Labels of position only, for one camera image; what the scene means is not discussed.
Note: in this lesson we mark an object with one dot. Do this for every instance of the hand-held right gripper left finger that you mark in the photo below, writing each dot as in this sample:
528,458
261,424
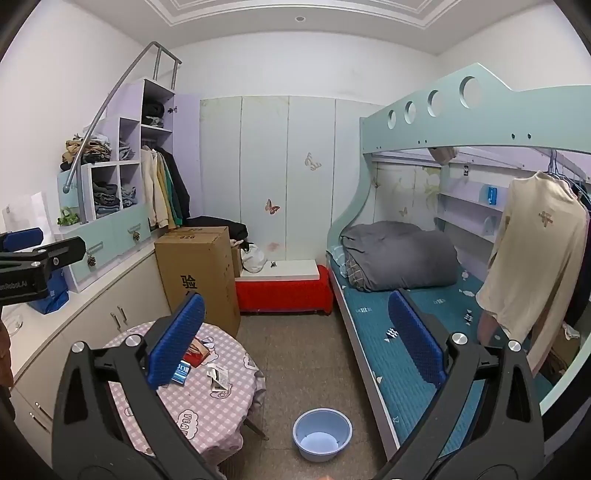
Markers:
178,341

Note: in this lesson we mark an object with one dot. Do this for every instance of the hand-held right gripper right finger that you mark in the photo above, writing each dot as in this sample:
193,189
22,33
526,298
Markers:
415,341

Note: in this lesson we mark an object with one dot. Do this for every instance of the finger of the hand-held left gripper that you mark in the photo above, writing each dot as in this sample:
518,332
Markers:
55,256
23,238

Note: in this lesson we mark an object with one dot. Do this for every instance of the red snack packet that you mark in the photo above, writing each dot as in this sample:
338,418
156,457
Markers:
201,355

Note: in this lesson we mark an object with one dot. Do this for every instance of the blue white small packet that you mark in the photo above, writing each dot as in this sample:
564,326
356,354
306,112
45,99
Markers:
182,371

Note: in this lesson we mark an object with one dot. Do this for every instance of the white wrapper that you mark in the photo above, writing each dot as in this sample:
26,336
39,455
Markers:
217,381

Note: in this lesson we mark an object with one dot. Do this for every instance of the blue plastic basin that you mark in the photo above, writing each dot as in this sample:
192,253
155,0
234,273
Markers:
318,441

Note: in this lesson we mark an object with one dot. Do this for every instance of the blue bag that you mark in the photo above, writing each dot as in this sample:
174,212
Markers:
51,295

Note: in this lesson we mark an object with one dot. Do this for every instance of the white paper bag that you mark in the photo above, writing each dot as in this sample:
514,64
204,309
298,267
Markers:
27,210

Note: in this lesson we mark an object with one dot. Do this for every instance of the small green plant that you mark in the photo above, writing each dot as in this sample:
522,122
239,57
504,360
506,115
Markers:
69,218

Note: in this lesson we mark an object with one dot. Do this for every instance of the teal bed mattress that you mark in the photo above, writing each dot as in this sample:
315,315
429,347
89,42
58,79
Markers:
369,332

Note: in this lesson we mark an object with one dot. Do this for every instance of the large cardboard box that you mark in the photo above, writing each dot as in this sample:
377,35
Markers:
198,277

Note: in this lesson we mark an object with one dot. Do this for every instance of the metal handrail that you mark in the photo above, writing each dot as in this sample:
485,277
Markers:
84,194

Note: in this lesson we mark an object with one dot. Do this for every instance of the light green drawer cabinet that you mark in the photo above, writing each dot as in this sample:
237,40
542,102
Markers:
120,230

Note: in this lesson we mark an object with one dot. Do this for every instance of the low white cabinet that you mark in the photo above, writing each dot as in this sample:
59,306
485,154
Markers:
138,281

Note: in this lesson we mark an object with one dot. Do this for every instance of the dark folded clothes pile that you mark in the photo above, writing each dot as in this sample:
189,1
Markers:
105,196

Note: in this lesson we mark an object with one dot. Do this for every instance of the grey duvet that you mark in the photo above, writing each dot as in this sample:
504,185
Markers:
406,258

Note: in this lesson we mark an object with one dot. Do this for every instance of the pink checked tablecloth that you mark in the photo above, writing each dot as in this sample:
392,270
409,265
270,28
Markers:
221,415

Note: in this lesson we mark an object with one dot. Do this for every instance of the plaid pillow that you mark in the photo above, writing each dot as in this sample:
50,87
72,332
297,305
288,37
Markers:
353,274

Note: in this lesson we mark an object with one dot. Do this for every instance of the folded jeans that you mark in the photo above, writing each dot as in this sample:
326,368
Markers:
129,196
125,151

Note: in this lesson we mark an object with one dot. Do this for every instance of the small cardboard box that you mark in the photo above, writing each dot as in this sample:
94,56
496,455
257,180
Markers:
235,261

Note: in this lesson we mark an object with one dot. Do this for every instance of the beige folded clothes pile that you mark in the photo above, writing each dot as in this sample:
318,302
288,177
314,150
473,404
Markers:
87,150

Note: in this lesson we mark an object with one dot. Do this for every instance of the light blue pillow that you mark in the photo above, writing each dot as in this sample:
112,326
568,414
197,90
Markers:
338,261

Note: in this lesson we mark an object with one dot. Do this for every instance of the red low bench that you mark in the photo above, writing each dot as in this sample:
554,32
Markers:
281,295

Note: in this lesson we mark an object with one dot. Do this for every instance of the black table leg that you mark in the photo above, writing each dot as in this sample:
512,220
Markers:
256,428

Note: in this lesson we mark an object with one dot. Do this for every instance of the cream hanging jacket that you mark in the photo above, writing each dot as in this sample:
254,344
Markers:
154,194

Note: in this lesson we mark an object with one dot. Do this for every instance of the yellow hanging garment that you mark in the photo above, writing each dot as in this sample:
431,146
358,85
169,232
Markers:
167,203

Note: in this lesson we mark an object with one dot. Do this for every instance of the black bag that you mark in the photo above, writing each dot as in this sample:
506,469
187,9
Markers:
217,221

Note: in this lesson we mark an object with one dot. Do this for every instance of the white bench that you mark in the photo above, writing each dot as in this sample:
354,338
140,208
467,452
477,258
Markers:
286,270

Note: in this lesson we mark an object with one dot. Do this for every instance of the green hanging garment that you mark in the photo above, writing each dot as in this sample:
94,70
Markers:
177,203

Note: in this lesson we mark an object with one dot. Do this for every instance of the faint pink butterfly sticker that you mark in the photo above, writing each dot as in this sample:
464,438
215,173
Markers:
274,247

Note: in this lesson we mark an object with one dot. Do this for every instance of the black hanging coat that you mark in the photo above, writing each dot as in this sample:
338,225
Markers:
182,184

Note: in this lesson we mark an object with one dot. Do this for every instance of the purple white bed shelf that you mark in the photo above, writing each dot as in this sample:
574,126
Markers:
461,199

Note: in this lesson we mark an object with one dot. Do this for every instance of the cream hanging sweater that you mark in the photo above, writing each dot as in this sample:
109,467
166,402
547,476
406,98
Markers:
540,258

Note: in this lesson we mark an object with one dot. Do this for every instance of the small blue box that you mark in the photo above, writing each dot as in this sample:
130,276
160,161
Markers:
491,194

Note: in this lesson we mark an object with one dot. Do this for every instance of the black folded clothes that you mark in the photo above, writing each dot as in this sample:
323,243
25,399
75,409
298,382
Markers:
152,110

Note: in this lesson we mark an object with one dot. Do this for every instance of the purple white stair wardrobe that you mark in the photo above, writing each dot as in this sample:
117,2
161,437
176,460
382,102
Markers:
189,138

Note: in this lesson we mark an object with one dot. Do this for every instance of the beige cloth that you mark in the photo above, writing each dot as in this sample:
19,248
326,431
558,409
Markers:
442,155

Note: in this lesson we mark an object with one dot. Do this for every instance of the white brown butterfly sticker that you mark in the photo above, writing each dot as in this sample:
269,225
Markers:
314,162

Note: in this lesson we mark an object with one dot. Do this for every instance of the clothes hanger bundle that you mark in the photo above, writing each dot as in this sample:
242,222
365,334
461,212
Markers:
554,166

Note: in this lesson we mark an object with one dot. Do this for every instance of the light green bunk bed frame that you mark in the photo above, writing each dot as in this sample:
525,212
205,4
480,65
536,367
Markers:
508,106

